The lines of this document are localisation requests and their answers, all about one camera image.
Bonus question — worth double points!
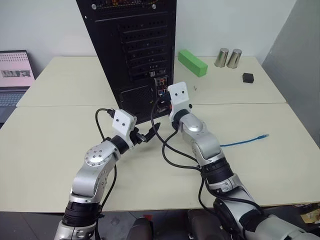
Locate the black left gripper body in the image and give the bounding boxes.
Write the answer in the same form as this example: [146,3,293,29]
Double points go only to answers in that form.
[129,126,147,146]

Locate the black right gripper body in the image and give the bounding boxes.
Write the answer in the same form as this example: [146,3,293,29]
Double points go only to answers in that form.
[156,98,173,114]

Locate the black computer tower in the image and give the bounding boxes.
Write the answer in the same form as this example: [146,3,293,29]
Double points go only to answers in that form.
[75,0,177,125]

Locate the green rectangular block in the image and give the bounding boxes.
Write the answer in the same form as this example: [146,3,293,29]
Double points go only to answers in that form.
[177,49,209,78]

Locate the steel cup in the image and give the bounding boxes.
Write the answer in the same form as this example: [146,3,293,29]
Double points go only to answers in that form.
[226,48,243,69]
[214,47,230,68]

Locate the small black box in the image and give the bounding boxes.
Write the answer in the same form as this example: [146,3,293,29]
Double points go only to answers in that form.
[241,72,255,84]

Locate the open laptop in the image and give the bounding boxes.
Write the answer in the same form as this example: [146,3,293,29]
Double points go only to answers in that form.
[0,49,36,124]

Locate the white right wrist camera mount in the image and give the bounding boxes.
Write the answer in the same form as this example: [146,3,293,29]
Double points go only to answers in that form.
[167,81,193,126]

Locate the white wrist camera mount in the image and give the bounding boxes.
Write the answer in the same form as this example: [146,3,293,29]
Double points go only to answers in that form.
[167,81,193,126]
[111,109,138,151]

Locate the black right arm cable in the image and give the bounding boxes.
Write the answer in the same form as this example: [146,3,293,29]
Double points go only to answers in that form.
[150,95,266,216]

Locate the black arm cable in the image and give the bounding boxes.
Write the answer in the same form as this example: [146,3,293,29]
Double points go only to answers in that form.
[150,95,266,216]
[94,107,119,240]

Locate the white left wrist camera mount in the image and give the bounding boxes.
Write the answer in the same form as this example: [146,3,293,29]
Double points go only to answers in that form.
[111,109,138,151]

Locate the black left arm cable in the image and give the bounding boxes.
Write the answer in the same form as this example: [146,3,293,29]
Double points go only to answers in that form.
[94,107,119,240]

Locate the blue ethernet cable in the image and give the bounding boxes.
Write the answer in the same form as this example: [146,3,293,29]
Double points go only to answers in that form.
[219,133,271,148]

